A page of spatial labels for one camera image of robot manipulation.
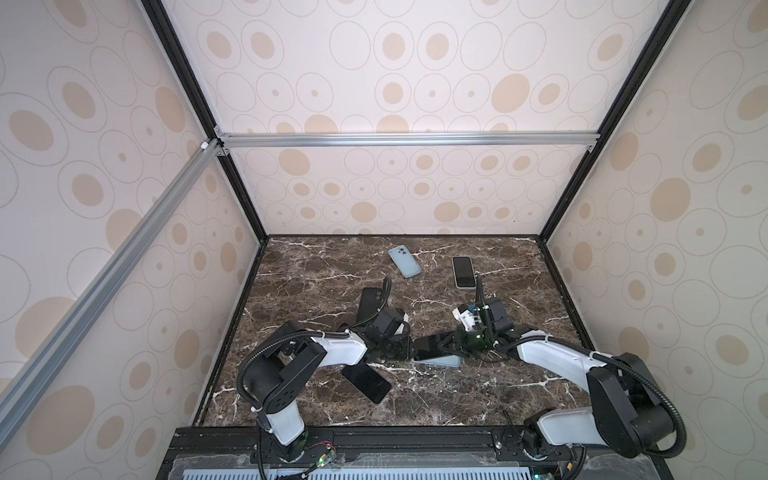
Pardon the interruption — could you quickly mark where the purple-edged phone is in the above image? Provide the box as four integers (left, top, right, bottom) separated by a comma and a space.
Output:
341, 363, 392, 404

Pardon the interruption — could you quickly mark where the blue-edged phone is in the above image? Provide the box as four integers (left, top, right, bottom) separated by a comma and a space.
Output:
412, 334, 446, 362

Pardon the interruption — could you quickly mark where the diagonal aluminium frame bar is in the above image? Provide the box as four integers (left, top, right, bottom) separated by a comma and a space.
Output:
1, 138, 221, 448

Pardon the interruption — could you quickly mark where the black corrugated right cable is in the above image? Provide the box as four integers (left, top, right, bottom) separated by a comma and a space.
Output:
473, 274, 688, 460

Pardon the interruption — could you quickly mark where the horizontal aluminium frame bar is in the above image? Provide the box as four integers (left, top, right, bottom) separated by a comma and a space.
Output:
221, 130, 600, 148

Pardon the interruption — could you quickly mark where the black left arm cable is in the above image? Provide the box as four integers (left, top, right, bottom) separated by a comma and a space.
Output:
235, 275, 394, 415

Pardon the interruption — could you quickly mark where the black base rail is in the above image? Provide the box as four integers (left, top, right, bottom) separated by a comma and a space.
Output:
156, 426, 672, 479

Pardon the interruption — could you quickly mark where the black phone case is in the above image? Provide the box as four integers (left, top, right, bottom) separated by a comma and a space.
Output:
356, 287, 384, 324

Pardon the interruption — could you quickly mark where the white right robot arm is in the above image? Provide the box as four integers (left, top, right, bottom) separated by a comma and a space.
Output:
425, 324, 688, 459

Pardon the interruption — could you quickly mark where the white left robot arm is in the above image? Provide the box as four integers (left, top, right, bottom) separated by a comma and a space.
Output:
235, 320, 412, 462

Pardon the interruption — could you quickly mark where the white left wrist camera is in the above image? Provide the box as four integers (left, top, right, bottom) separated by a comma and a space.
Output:
373, 307, 410, 337

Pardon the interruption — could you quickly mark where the white-edged phone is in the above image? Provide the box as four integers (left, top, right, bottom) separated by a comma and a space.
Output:
452, 256, 478, 291

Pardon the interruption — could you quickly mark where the light blue case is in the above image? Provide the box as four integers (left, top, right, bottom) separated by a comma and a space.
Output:
414, 355, 462, 368
452, 256, 478, 292
388, 245, 421, 279

